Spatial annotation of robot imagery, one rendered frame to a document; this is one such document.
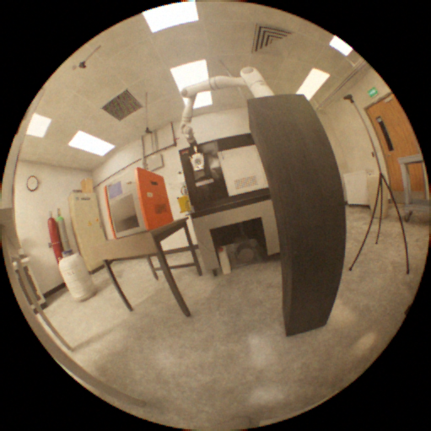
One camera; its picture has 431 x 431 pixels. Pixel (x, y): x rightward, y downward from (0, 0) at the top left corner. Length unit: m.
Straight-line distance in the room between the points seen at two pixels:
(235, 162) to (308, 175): 1.00
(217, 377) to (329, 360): 0.53
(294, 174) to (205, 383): 0.95
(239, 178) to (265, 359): 1.41
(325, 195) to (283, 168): 0.16
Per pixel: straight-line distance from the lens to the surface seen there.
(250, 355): 0.82
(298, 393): 0.77
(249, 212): 1.23
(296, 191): 0.42
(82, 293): 2.22
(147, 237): 0.75
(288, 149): 0.44
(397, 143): 3.75
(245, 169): 1.34
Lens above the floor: 0.76
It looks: 5 degrees down
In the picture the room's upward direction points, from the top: 14 degrees counter-clockwise
